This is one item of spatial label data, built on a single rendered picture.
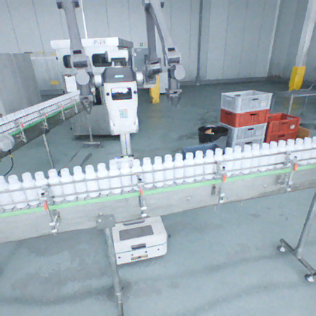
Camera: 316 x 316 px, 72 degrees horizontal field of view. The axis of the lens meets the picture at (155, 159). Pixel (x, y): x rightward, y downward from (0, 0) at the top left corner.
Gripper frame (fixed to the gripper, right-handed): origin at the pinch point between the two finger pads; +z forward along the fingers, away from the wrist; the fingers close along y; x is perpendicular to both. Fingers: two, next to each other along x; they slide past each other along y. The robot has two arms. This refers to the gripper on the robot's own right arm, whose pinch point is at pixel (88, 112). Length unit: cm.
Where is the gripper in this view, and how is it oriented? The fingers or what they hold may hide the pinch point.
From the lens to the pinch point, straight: 120.3
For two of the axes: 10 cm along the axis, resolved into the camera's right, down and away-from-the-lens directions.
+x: 9.7, -1.2, 1.9
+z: 0.3, 9.1, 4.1
